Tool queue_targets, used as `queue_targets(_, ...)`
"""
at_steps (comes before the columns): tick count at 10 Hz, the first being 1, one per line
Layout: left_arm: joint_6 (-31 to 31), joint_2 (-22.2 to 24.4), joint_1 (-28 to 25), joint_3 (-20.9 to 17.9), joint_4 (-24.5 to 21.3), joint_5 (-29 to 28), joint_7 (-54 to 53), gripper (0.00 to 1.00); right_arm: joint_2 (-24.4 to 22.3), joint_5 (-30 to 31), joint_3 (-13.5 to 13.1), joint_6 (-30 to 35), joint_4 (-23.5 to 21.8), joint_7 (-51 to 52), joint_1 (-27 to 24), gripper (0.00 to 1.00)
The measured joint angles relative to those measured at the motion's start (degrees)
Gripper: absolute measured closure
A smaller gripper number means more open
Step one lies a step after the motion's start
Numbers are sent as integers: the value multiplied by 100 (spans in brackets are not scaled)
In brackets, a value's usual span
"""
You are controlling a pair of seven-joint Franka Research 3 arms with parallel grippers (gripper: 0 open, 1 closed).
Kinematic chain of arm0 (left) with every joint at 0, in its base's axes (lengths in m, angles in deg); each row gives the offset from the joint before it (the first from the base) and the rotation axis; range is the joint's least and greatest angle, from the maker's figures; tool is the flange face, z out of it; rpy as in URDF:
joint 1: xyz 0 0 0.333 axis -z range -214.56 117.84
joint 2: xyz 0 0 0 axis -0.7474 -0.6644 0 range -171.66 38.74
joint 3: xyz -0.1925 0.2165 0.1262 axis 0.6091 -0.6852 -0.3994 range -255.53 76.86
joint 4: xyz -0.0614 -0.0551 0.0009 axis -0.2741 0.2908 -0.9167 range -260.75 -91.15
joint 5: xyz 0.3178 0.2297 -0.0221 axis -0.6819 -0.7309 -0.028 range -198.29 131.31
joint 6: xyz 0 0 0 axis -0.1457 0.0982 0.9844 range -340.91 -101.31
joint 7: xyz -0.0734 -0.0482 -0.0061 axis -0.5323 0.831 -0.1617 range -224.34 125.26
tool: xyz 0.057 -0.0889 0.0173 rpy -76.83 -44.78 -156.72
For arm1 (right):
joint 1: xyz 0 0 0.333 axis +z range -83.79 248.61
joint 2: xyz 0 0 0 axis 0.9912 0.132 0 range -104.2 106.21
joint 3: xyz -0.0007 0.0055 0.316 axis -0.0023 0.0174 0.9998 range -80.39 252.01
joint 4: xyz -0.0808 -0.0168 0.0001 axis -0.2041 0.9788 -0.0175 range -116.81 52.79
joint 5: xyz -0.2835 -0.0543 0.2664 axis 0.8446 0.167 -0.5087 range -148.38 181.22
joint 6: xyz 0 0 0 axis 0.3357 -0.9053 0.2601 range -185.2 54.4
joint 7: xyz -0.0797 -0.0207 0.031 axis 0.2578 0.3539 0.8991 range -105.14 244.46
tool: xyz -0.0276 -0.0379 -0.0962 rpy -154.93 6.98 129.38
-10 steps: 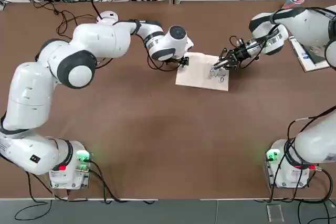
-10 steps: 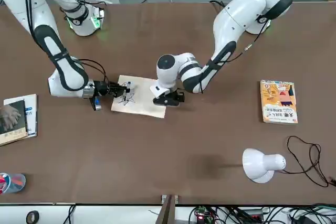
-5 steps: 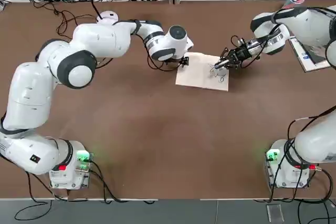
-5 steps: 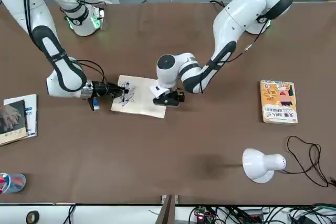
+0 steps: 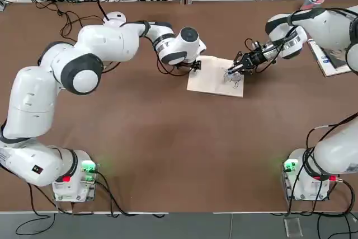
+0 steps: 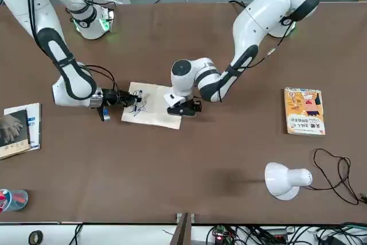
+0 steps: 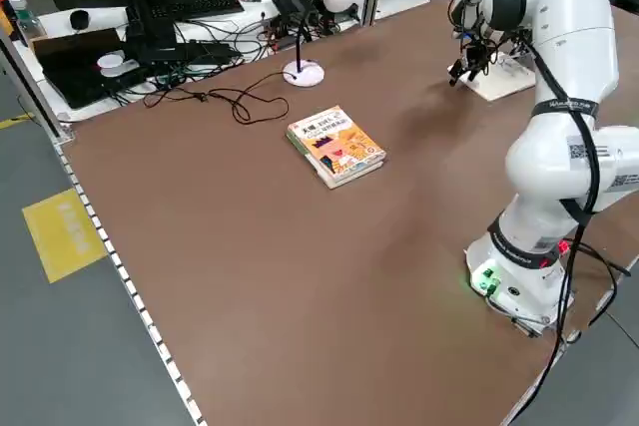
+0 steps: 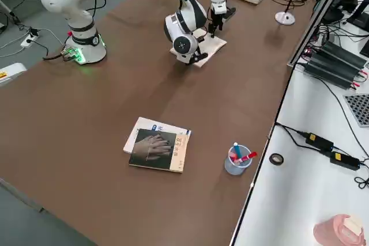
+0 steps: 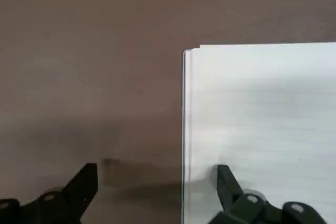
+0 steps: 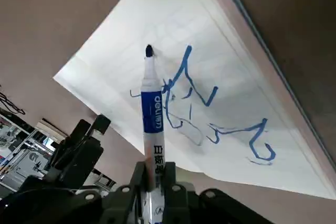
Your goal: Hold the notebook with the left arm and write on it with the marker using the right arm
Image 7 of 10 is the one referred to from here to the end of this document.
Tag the white lined notebook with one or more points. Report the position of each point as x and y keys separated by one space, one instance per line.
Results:
x=504 y=82

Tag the white round gadget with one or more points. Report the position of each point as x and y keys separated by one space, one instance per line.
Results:
x=112 y=64

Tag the aluminium frame beam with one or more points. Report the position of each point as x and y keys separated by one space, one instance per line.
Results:
x=40 y=97

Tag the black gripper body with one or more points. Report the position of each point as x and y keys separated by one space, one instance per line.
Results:
x=476 y=56

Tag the orange illustrated book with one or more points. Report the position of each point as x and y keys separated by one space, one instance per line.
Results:
x=339 y=146

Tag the yellow floor sticker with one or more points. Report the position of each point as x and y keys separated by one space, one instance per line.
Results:
x=65 y=236

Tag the small circuit board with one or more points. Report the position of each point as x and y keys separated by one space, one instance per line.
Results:
x=282 y=32

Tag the yellow emergency stop box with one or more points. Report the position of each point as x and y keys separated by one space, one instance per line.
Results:
x=4 y=22

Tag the black cup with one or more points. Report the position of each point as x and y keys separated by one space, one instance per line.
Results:
x=80 y=19

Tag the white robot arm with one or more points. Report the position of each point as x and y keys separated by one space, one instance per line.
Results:
x=574 y=22

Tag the white segmented edge strip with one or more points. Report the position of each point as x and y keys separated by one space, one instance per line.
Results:
x=121 y=271

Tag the clear bottle white cap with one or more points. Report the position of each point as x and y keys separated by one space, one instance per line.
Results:
x=22 y=17

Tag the white desk lamp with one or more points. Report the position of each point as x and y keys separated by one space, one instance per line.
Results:
x=304 y=74

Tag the black keyboard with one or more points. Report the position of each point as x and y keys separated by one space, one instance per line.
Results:
x=209 y=4

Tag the black laptop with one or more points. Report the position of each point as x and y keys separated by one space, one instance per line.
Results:
x=75 y=72

